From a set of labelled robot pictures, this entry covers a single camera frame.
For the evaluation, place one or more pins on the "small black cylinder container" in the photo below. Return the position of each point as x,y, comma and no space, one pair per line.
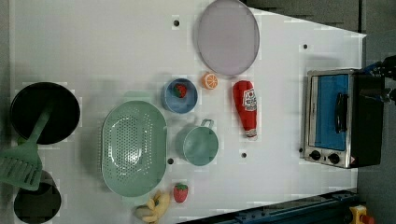
41,205

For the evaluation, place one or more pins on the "red plush ketchup bottle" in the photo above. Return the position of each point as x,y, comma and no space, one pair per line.
246,105

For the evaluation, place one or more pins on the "blue bowl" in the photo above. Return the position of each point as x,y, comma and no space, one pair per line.
175,104

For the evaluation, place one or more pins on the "green mug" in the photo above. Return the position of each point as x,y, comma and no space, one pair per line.
200,144

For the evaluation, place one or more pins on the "grey round plate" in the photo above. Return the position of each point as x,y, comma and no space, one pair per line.
228,37

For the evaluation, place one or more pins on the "green oval strainer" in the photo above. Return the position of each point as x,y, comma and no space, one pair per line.
134,148

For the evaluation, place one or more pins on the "yellow plush banana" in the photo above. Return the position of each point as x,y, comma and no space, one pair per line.
155,208

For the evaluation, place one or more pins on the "toaster oven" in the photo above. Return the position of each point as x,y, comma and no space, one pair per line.
343,118

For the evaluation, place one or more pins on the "red strawberry in bowl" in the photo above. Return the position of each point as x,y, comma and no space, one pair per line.
180,90

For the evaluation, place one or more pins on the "green spatula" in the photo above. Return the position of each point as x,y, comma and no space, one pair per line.
21,166

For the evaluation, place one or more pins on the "orange slice toy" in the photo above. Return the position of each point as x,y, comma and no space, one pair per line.
210,81

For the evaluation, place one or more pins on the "red strawberry toy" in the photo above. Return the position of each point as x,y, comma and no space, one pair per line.
180,193

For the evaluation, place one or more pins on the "blue metal rail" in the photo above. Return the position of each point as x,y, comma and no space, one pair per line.
329,208

